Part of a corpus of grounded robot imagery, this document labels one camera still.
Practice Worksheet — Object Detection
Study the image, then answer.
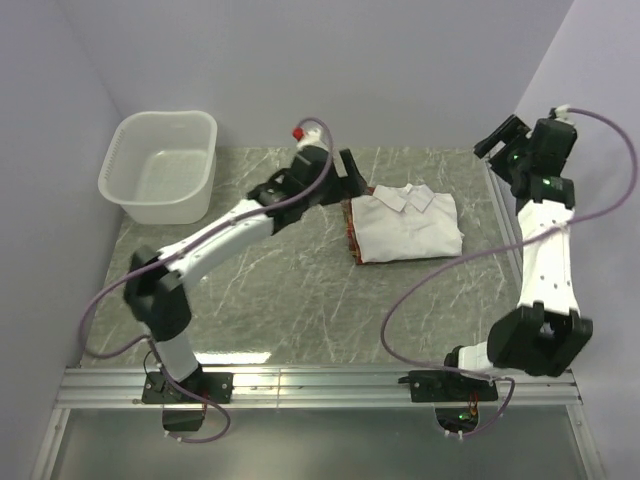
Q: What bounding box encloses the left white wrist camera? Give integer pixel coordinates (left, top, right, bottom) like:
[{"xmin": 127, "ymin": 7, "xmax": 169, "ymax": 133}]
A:
[{"xmin": 292, "ymin": 126, "xmax": 333, "ymax": 151}]

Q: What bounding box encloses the white long sleeve shirt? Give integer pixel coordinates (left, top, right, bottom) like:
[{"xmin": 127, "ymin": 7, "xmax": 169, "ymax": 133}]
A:
[{"xmin": 352, "ymin": 183, "xmax": 464, "ymax": 264}]

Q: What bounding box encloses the plaid flannel shirt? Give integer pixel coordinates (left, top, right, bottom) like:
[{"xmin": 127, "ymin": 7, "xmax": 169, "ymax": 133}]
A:
[{"xmin": 340, "ymin": 199, "xmax": 364, "ymax": 265}]

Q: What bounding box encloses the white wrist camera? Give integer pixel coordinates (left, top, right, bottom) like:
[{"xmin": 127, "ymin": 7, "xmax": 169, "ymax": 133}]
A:
[
  {"xmin": 292, "ymin": 126, "xmax": 333, "ymax": 151},
  {"xmin": 548, "ymin": 104, "xmax": 573, "ymax": 124}
]

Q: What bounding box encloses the white plastic laundry basket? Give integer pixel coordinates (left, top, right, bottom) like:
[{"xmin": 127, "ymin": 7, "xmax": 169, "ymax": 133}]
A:
[{"xmin": 98, "ymin": 110, "xmax": 218, "ymax": 225}]

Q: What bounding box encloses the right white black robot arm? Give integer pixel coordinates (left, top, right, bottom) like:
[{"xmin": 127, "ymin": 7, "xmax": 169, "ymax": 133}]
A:
[{"xmin": 440, "ymin": 115, "xmax": 593, "ymax": 400}]

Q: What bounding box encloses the aluminium mounting rail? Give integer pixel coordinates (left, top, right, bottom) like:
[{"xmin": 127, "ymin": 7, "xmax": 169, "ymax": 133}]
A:
[{"xmin": 54, "ymin": 364, "xmax": 582, "ymax": 410}]

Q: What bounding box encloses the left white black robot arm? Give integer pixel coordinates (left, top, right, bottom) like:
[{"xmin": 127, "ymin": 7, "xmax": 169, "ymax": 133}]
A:
[{"xmin": 123, "ymin": 145, "xmax": 370, "ymax": 402}]

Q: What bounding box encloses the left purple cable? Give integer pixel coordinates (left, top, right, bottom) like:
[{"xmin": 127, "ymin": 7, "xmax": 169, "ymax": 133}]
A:
[{"xmin": 77, "ymin": 117, "xmax": 335, "ymax": 446}]

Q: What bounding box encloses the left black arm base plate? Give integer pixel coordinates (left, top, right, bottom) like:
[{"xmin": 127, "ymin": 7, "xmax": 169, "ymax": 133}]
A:
[{"xmin": 140, "ymin": 371, "xmax": 234, "ymax": 443}]

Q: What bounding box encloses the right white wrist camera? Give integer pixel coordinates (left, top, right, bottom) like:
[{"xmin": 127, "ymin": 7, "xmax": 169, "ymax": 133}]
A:
[{"xmin": 548, "ymin": 104, "xmax": 573, "ymax": 124}]

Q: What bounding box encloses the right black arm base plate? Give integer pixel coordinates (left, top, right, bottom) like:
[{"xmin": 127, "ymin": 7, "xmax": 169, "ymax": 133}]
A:
[{"xmin": 399, "ymin": 368, "xmax": 501, "ymax": 435}]

